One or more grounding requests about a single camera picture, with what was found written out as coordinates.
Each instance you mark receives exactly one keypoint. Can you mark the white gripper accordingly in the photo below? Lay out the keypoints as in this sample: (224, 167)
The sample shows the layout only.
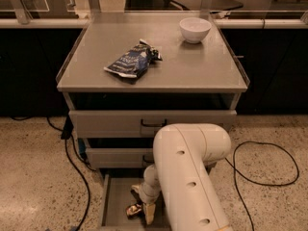
(148, 196)

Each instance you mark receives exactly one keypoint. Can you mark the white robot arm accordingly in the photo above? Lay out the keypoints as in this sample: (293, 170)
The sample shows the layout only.
(181, 152)

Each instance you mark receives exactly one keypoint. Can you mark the grey open bottom drawer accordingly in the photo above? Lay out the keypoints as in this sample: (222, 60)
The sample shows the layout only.
(117, 197)

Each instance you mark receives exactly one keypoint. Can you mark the grey middle drawer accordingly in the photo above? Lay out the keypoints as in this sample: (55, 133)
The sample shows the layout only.
(120, 157)

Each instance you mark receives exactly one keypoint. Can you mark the grey top drawer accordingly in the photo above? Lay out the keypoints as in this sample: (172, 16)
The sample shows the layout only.
(141, 124)

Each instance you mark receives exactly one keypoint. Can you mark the grey drawer cabinet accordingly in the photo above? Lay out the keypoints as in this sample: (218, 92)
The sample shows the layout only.
(203, 76)

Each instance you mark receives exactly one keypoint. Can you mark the black power adapter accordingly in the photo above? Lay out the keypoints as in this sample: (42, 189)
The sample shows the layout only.
(67, 129)

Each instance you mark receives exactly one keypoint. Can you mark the blue chip bag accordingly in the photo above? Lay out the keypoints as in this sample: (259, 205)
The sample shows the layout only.
(135, 61)

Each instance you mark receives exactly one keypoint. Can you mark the white bowl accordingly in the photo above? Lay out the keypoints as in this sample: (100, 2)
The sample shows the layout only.
(194, 29)

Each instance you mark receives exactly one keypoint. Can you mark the black office chair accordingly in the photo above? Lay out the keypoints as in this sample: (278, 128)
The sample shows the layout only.
(212, 5)

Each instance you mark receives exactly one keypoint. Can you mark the white horizontal rail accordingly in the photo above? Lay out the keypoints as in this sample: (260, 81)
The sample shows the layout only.
(222, 23)

